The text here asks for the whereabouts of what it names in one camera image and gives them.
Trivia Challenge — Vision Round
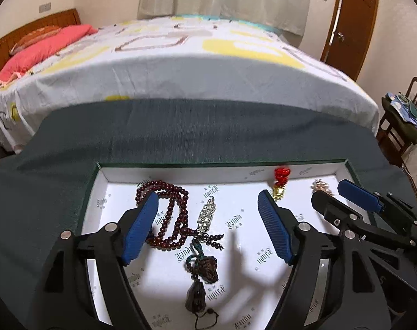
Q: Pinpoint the dark grey tablecloth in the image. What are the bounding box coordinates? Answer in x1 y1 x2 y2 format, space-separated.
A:
0 98 417 330

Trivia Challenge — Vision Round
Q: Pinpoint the pink pillow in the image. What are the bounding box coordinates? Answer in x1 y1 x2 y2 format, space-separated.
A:
0 24 99 88

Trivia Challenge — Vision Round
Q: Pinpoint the rose gold bead bracelet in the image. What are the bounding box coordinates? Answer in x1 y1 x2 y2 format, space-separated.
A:
312 179 333 195

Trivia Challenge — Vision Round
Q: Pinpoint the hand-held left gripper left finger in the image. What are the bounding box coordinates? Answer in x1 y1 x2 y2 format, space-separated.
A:
33 191 161 330

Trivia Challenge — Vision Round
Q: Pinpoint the wooden chair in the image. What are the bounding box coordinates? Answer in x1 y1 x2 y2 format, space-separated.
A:
377 76 417 167

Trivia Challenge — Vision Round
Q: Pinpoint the wooden door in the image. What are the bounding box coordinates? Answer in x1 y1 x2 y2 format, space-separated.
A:
320 0 381 81

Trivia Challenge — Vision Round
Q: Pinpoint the bed with patterned sheet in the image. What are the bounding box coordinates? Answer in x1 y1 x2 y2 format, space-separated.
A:
0 14 381 155

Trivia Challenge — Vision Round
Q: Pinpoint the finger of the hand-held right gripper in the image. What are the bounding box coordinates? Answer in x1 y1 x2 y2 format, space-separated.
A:
312 191 367 231
337 179 417 226

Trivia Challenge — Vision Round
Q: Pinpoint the silver crystal brooch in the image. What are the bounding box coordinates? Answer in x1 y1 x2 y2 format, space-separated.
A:
196 196 217 238

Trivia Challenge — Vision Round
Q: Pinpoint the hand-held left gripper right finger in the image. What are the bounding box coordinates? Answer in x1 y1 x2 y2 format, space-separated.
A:
257 190 391 330

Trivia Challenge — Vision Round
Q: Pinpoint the white shallow cardboard box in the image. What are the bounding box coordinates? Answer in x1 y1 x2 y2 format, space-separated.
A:
76 159 415 330

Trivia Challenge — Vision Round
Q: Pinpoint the dark red bead necklace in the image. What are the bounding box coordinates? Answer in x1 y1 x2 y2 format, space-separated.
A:
135 180 226 251

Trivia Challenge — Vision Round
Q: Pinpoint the black pendant cord necklace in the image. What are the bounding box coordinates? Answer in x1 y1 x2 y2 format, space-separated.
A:
184 234 226 330

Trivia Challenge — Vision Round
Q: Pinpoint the pile of clothes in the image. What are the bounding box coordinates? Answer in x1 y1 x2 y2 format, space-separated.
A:
382 92 417 145

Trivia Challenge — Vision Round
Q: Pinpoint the wooden headboard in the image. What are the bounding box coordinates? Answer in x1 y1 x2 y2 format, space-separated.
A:
0 9 81 83

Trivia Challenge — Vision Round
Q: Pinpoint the brown embroidered pillow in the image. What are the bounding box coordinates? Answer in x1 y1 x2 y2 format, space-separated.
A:
9 26 62 56

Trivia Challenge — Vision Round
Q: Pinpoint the gold charm with red knot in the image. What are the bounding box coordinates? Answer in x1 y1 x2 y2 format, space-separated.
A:
271 167 291 202

